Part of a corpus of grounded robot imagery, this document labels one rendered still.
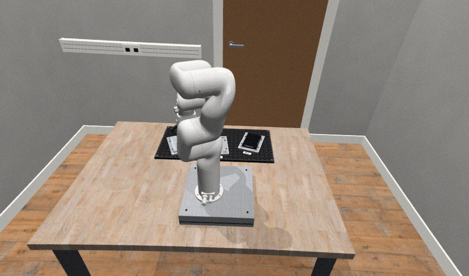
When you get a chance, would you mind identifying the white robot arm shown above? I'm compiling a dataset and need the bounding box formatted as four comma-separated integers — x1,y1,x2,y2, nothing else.
169,60,235,206

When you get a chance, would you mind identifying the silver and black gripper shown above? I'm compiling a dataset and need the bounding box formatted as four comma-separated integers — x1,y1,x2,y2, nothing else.
170,112,197,136

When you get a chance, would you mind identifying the black well plate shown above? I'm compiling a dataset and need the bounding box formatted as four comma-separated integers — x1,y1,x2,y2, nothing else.
242,133,261,149

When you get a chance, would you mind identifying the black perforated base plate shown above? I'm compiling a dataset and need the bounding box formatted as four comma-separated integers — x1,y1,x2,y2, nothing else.
154,126,274,163

